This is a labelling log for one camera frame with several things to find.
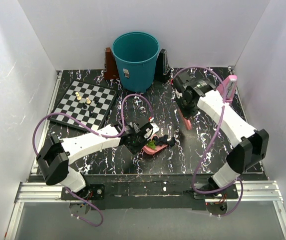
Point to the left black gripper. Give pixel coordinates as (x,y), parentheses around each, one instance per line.
(134,150)

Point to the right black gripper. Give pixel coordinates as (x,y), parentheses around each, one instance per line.
(186,114)

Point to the pink hand brush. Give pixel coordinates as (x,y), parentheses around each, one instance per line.
(186,122)

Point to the pink dustpan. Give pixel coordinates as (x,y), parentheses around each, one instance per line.
(151,151)

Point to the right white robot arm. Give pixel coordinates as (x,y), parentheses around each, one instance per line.
(249,144)

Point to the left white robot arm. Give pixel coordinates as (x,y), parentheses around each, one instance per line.
(57,155)

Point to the pink metronome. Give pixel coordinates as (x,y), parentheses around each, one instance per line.
(230,84)

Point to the black metronome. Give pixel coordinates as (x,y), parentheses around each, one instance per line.
(162,69)

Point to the black and white chessboard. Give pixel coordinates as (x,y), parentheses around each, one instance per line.
(102,100)

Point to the cream chess pawn front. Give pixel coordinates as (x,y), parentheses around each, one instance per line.
(88,101)

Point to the cream chess pawn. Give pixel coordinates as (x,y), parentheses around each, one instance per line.
(88,101)
(78,97)

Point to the cream chess pawn rear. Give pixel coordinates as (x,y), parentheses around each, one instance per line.
(78,97)

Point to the brown metronome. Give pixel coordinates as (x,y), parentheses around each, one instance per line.
(110,67)

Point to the teal plastic waste bin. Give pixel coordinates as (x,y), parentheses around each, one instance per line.
(136,54)

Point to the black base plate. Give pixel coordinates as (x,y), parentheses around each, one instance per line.
(148,191)

